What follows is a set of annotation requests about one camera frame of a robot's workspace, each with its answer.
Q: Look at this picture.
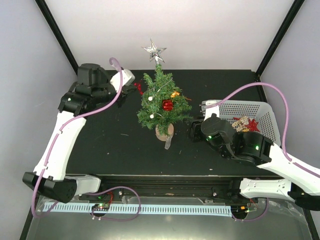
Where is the red berry sprig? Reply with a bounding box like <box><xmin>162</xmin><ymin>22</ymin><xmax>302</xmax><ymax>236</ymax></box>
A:
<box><xmin>134</xmin><ymin>82</ymin><xmax>144</xmax><ymax>96</ymax></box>

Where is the white bulb light string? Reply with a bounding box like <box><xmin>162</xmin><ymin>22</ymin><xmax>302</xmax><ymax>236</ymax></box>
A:
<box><xmin>142</xmin><ymin>77</ymin><xmax>174</xmax><ymax>120</ymax></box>

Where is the clear battery box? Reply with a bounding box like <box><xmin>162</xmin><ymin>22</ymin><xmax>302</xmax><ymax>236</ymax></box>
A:
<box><xmin>164</xmin><ymin>134</ymin><xmax>174</xmax><ymax>150</ymax></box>

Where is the red gift box ornament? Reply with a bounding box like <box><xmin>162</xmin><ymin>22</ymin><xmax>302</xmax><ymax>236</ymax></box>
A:
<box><xmin>162</xmin><ymin>99</ymin><xmax>174</xmax><ymax>112</ymax></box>

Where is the silver glitter star topper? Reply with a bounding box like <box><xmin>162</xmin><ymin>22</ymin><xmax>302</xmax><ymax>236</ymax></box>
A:
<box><xmin>141</xmin><ymin>38</ymin><xmax>167</xmax><ymax>64</ymax></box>

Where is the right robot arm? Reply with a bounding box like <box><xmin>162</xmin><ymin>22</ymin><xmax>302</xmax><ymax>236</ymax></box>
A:
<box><xmin>189</xmin><ymin>113</ymin><xmax>320</xmax><ymax>211</ymax></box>

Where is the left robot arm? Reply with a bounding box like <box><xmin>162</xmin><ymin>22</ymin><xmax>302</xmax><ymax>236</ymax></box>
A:
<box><xmin>22</xmin><ymin>62</ymin><xmax>135</xmax><ymax>203</ymax></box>

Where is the wooden tree base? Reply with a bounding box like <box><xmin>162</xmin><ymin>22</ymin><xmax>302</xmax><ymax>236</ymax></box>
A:
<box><xmin>155</xmin><ymin>123</ymin><xmax>174</xmax><ymax>142</ymax></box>

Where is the small green christmas tree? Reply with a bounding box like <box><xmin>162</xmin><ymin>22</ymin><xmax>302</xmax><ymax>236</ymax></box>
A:
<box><xmin>137</xmin><ymin>63</ymin><xmax>192</xmax><ymax>136</ymax></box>

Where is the wooden script word ornament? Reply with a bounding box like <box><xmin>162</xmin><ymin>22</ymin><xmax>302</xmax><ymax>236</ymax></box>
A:
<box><xmin>231</xmin><ymin>116</ymin><xmax>250</xmax><ymax>132</ymax></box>

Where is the red star ornament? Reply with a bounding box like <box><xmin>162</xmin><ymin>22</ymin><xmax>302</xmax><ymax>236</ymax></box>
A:
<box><xmin>245</xmin><ymin>118</ymin><xmax>260</xmax><ymax>132</ymax></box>

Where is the white perforated plastic basket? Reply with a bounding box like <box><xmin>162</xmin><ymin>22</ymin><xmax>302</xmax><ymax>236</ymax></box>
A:
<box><xmin>202</xmin><ymin>99</ymin><xmax>281</xmax><ymax>148</ymax></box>

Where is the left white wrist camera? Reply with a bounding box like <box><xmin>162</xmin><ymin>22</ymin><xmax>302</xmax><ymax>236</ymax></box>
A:
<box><xmin>110</xmin><ymin>69</ymin><xmax>135</xmax><ymax>93</ymax></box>

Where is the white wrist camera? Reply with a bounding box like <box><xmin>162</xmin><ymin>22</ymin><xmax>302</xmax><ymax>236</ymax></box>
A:
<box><xmin>110</xmin><ymin>69</ymin><xmax>135</xmax><ymax>93</ymax></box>
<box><xmin>200</xmin><ymin>100</ymin><xmax>220</xmax><ymax>120</ymax></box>

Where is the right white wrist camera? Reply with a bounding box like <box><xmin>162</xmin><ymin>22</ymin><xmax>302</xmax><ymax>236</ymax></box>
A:
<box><xmin>200</xmin><ymin>100</ymin><xmax>220</xmax><ymax>120</ymax></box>

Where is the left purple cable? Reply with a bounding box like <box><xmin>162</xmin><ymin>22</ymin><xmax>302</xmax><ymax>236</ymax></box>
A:
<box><xmin>31</xmin><ymin>57</ymin><xmax>124</xmax><ymax>218</ymax></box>

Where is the purple cable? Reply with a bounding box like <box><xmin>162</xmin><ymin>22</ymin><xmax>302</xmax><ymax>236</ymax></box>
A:
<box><xmin>204</xmin><ymin>82</ymin><xmax>320</xmax><ymax>180</ymax></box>
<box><xmin>31</xmin><ymin>57</ymin><xmax>124</xmax><ymax>218</ymax></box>

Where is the white slotted cable duct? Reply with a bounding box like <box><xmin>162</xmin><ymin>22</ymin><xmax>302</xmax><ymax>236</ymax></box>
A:
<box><xmin>41</xmin><ymin>202</ymin><xmax>232</xmax><ymax>217</ymax></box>

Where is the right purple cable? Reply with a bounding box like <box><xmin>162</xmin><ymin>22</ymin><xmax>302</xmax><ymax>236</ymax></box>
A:
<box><xmin>204</xmin><ymin>82</ymin><xmax>320</xmax><ymax>180</ymax></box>

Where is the left black frame post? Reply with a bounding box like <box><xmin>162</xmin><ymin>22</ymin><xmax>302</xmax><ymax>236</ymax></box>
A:
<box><xmin>35</xmin><ymin>0</ymin><xmax>79</xmax><ymax>75</ymax></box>

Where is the black frame post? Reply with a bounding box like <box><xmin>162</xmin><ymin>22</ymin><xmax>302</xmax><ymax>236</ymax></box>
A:
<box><xmin>255</xmin><ymin>0</ymin><xmax>305</xmax><ymax>78</ymax></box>
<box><xmin>35</xmin><ymin>0</ymin><xmax>79</xmax><ymax>75</ymax></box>

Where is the right black frame post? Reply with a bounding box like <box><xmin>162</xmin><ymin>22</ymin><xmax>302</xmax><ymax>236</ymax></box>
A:
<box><xmin>255</xmin><ymin>0</ymin><xmax>305</xmax><ymax>78</ymax></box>

